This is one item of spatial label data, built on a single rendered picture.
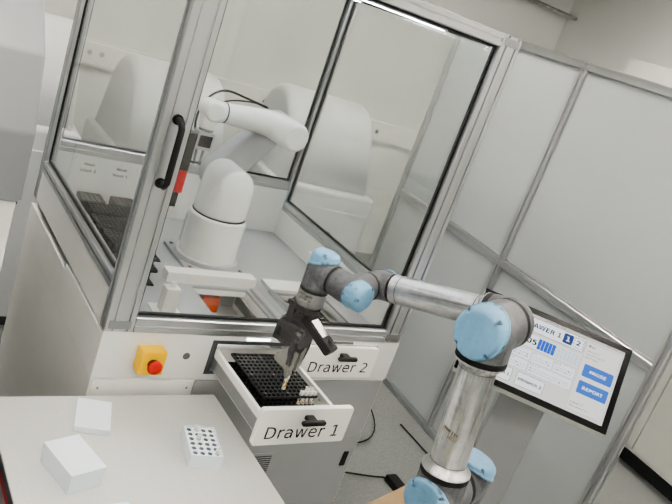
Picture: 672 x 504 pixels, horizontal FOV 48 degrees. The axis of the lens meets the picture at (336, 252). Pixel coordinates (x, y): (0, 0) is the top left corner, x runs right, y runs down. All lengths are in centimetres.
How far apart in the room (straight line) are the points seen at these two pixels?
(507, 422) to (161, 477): 128
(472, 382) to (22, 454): 102
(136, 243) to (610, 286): 213
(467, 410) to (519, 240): 217
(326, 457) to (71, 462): 114
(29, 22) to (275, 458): 159
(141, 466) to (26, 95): 91
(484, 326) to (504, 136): 247
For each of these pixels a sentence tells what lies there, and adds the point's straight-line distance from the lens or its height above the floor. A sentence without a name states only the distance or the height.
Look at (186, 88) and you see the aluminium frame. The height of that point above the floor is 161.
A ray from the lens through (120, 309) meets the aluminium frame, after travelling 203.
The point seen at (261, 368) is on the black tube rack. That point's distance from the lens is 219.
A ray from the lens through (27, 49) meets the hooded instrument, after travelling 154.
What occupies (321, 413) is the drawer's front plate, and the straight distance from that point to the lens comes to 204.
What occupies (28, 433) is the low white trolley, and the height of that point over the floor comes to 76.
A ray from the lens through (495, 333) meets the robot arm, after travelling 159.
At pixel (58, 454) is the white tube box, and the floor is 81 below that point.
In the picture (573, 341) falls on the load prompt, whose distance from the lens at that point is 264.
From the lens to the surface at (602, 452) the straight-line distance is 341.
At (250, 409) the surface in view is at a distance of 203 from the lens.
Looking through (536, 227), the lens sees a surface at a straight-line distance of 371.
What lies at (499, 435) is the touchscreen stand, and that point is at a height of 76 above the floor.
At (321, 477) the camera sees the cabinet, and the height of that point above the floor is 39.
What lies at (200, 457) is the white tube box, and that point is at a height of 79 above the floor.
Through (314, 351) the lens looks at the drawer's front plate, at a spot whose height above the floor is 91.
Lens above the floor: 190
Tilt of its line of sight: 17 degrees down
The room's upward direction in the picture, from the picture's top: 20 degrees clockwise
